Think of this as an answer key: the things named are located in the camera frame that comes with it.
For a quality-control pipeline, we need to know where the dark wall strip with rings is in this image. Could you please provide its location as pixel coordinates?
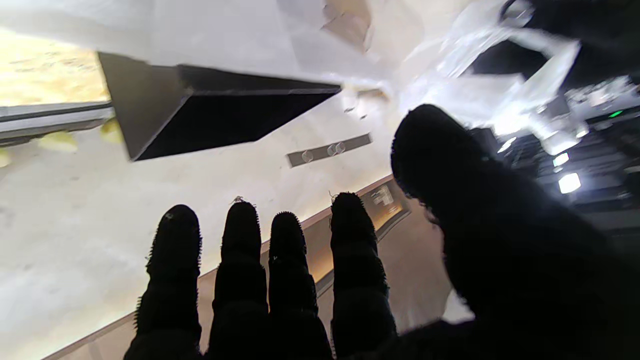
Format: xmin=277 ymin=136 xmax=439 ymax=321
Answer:
xmin=286 ymin=133 xmax=373 ymax=168

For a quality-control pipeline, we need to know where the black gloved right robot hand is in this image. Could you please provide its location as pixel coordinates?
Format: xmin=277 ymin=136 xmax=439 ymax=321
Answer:
xmin=124 ymin=103 xmax=640 ymax=360

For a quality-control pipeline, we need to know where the white printed plastic bag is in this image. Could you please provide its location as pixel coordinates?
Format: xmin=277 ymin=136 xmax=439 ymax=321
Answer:
xmin=0 ymin=0 xmax=583 ymax=156

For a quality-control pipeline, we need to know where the open black gift box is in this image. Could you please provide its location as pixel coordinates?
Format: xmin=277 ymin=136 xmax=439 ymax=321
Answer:
xmin=97 ymin=51 xmax=343 ymax=162

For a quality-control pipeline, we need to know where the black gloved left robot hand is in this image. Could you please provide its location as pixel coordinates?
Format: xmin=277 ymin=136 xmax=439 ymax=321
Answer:
xmin=500 ymin=0 xmax=640 ymax=90

